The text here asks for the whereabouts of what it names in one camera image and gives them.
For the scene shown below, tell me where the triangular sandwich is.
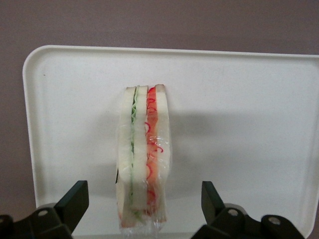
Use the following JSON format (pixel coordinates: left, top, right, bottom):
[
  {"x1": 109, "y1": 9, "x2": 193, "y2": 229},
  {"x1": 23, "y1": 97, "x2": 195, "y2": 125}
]
[{"x1": 115, "y1": 84, "x2": 173, "y2": 237}]

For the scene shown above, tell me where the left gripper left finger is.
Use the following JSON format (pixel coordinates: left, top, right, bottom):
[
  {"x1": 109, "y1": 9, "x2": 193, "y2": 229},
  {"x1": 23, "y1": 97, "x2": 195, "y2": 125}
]
[{"x1": 0, "y1": 181, "x2": 90, "y2": 239}]

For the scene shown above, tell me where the cream plastic tray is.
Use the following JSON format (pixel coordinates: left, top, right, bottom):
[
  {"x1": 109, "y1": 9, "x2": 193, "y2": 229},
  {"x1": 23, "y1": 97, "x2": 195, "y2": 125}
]
[{"x1": 22, "y1": 44, "x2": 319, "y2": 237}]

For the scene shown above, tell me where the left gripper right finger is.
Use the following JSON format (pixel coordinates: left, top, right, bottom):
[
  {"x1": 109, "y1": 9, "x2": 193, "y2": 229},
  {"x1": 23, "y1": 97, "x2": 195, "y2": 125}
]
[{"x1": 193, "y1": 181, "x2": 306, "y2": 239}]

